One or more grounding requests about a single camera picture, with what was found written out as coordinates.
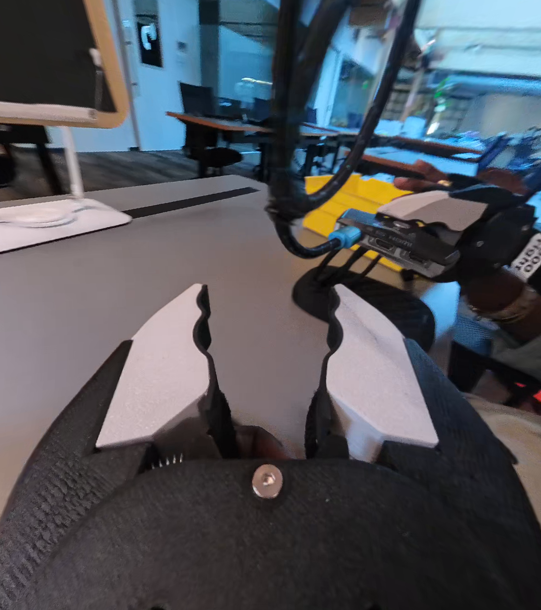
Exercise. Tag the black wall sign white mark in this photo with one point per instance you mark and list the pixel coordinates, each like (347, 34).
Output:
(149, 52)

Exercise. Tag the black office chair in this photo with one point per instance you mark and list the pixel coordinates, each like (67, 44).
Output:
(218, 156)

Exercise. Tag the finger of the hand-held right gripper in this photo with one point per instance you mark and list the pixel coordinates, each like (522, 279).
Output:
(432, 207)
(444, 270)

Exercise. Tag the person's right hand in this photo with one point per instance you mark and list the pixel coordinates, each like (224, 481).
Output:
(423, 175)

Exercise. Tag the wooden background table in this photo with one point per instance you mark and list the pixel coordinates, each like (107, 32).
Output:
(213, 121)

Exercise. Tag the dark monitor screen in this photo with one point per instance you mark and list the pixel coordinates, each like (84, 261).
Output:
(196, 97)

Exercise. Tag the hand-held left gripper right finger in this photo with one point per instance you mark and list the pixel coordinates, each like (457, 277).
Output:
(375, 381)

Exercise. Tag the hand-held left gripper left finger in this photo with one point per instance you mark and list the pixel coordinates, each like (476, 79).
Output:
(160, 376)

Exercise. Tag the grey HDMI switch box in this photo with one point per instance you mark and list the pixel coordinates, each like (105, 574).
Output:
(384, 243)

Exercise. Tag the yellow plastic bin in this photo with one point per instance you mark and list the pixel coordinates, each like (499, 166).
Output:
(342, 195)

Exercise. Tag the person's right forearm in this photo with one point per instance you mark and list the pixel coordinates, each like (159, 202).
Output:
(527, 329)

